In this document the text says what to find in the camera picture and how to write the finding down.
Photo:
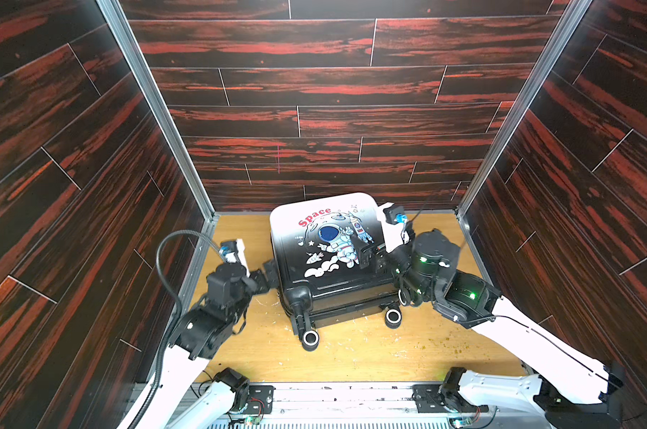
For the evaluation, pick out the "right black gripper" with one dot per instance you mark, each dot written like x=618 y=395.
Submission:
x=378 y=255

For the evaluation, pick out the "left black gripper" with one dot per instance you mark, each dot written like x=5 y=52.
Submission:
x=271 y=281

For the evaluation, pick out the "black white astronaut suitcase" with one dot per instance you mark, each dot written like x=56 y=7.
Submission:
x=315 y=246

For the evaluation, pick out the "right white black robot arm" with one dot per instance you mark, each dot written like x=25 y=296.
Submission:
x=568 y=389

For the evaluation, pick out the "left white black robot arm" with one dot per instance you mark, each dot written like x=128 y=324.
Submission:
x=196 y=338

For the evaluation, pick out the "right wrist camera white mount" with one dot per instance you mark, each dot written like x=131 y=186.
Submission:
x=393 y=219

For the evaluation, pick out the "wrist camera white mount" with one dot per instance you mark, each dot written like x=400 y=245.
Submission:
x=234 y=252
x=393 y=219

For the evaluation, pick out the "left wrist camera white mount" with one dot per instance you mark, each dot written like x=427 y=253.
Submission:
x=234 y=252

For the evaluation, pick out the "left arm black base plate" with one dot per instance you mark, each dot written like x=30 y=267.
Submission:
x=254 y=400

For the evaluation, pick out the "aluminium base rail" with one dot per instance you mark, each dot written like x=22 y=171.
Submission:
x=336 y=405

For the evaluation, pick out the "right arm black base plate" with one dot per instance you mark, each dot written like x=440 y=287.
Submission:
x=428 y=398

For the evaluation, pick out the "right aluminium corner post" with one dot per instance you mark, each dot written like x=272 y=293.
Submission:
x=559 y=39

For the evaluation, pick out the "aluminium corner post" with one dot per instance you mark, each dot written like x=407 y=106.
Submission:
x=125 y=38
x=559 y=39

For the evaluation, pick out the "left aluminium corner post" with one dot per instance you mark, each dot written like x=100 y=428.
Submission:
x=125 y=38

